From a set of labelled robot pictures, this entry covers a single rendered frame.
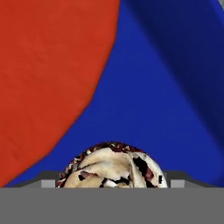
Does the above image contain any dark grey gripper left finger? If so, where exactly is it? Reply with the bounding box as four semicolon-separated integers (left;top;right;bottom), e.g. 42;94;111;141
11;170;66;189

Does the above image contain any blue tray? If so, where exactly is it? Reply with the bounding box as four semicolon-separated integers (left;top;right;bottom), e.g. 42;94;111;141
4;0;224;189

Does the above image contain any red bowl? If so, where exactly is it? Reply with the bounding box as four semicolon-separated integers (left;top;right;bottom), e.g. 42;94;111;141
0;0;122;188

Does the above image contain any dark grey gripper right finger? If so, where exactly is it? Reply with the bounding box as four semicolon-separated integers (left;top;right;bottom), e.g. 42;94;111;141
162;170;217;189

